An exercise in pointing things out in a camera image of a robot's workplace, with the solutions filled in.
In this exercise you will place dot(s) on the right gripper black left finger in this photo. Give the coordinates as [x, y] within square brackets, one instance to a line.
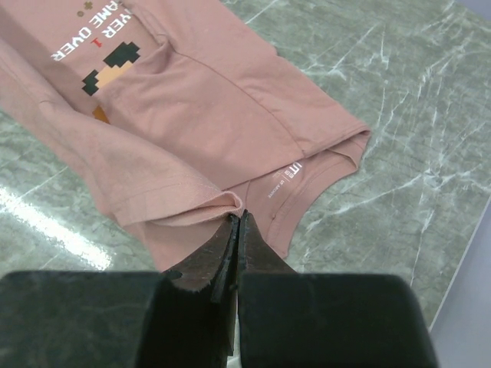
[183, 317]

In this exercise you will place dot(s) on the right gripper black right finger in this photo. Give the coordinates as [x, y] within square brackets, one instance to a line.
[291, 319]

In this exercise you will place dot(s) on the pink printed t shirt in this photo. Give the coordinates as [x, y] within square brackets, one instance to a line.
[176, 115]

